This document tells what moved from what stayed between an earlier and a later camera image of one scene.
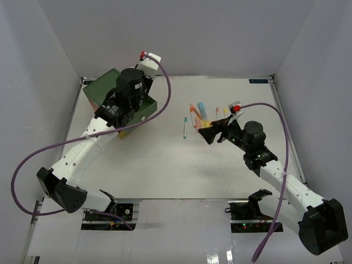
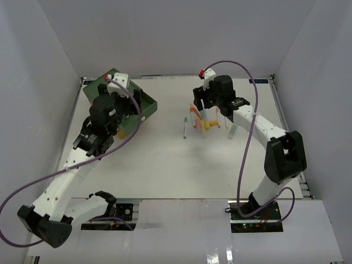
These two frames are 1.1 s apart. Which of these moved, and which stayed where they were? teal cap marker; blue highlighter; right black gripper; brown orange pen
Moved: right black gripper
Stayed: blue highlighter; brown orange pen; teal cap marker
